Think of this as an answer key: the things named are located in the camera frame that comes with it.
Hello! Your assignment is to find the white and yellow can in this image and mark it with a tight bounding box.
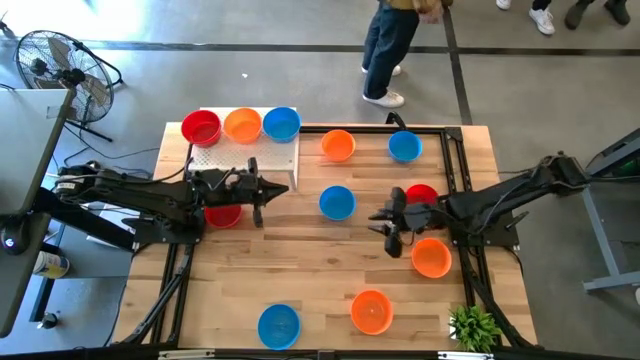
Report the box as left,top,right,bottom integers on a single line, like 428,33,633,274
32,250,71,280

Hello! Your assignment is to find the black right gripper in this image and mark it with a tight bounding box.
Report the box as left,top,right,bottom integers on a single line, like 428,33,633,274
368,187,446,259

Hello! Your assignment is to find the black floor fan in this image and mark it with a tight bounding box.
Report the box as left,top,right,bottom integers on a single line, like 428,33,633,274
14,29,125,144

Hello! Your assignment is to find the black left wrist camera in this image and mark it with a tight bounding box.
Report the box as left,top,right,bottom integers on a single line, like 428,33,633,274
230,174,254,200

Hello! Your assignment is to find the black curved cable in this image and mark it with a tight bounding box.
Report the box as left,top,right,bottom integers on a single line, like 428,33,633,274
384,111,410,132

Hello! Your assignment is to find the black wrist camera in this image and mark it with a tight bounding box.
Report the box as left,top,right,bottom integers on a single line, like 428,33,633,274
403,204,431,231
230,174,254,200

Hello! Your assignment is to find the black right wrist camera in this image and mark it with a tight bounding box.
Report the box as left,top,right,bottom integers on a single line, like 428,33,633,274
403,204,431,231

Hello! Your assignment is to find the grey desk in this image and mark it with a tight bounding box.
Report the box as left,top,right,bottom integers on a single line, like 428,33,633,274
0,88,76,339

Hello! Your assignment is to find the black computer mouse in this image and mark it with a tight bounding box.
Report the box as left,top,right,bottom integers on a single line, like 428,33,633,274
0,217,32,256

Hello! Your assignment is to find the red plastic mini bowl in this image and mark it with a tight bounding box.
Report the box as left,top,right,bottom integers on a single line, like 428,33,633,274
204,203,244,230
180,109,223,148
405,183,440,206

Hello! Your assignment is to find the silver metal bracket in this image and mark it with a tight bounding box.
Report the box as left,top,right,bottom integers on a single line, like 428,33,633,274
437,351,495,360
158,349,216,360

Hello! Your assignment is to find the white perforated metal riser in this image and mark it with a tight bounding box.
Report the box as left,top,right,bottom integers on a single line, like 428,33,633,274
187,106,301,191

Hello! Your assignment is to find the orange plastic mini bowl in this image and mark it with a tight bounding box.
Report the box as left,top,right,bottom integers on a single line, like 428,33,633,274
320,129,357,164
410,237,453,280
349,289,395,337
222,107,264,145

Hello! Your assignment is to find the grey metal stand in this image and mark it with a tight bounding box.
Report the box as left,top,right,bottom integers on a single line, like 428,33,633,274
582,127,640,295

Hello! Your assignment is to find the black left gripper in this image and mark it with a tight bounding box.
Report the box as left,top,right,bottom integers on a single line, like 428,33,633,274
204,157,290,229

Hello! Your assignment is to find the green artificial potted plant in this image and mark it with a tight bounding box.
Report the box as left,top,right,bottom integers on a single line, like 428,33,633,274
448,304,504,354

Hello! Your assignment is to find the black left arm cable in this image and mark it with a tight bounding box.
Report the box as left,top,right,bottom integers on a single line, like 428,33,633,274
59,157,251,194

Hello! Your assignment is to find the person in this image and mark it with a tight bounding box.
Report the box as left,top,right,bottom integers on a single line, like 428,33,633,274
494,0,557,36
360,0,454,110
563,0,632,30

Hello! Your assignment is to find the blue plastic mini bowl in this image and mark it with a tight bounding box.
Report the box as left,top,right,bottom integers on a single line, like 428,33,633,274
387,130,424,164
318,185,358,222
256,303,302,351
262,106,303,144

